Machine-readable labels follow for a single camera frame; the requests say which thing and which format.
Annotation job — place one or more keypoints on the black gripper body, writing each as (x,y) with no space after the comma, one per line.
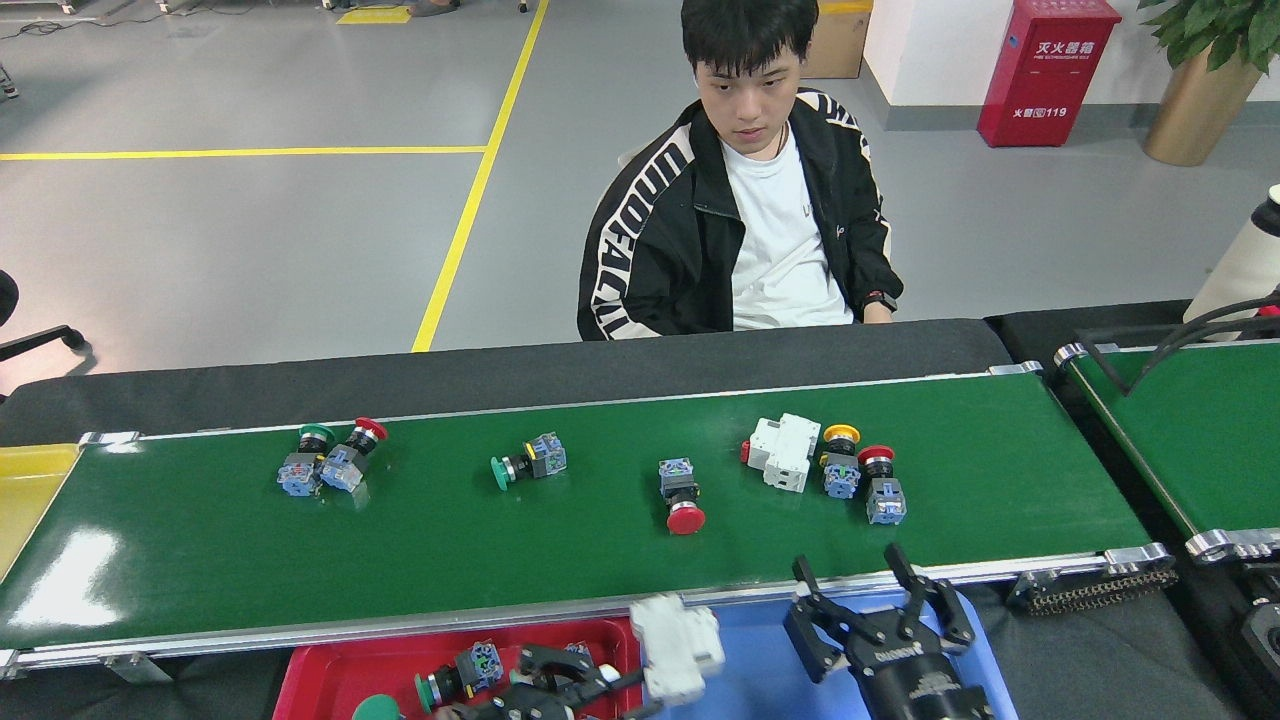
(510,710)
(920,690)

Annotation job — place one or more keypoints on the red fire extinguisher box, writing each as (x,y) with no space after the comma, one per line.
(1048,75)

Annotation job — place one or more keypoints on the black office chair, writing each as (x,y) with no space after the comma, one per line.
(40,340)

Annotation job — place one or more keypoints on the green conveyor belt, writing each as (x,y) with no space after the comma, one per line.
(1200,430)
(600,560)

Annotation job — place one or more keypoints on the red push button switch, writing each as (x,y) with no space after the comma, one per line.
(342,468)
(886,500)
(686,520)
(580,650)

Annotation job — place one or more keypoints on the blue plastic tray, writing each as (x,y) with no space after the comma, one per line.
(760,690)

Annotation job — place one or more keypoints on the potted plant gold pot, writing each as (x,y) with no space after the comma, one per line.
(1195,115)

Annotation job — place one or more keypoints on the black wristwatch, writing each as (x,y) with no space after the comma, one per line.
(881,300)

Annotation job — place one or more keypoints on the red plastic tray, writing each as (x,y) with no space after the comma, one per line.
(330,670)

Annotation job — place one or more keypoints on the white bottle black cap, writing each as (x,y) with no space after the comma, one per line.
(1245,260)

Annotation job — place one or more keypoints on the person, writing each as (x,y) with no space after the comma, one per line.
(770,240)

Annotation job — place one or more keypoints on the black joystick controller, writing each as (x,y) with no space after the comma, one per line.
(1265,640)

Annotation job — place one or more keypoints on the brown cardboard box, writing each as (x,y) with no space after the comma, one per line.
(838,45)

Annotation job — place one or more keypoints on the yellow plastic tray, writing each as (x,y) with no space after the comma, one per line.
(30,500)

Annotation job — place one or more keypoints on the person's left hand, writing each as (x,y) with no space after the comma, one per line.
(877,314)

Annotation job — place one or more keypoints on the white circuit breaker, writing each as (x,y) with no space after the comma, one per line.
(680,640)
(785,450)

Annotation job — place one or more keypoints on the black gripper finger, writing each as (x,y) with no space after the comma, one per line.
(810,640)
(560,665)
(945,615)
(640,712)

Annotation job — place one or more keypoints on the yellow push button switch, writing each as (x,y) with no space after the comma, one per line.
(840,478)

